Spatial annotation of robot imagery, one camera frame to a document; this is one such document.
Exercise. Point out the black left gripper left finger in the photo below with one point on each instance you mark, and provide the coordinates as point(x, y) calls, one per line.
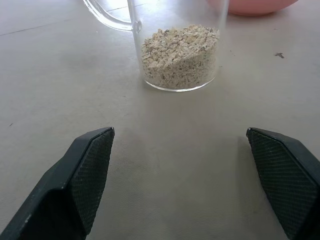
point(57, 190)

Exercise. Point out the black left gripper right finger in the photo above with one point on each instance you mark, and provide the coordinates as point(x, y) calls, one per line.
point(285, 185)

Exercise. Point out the rolled oats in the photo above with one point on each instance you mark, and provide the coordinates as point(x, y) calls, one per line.
point(178, 57)

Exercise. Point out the pink plastic bowl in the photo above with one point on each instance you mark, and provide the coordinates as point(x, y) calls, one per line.
point(250, 6)

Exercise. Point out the clear glass measuring cup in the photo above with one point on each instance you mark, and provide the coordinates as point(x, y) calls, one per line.
point(130, 22)

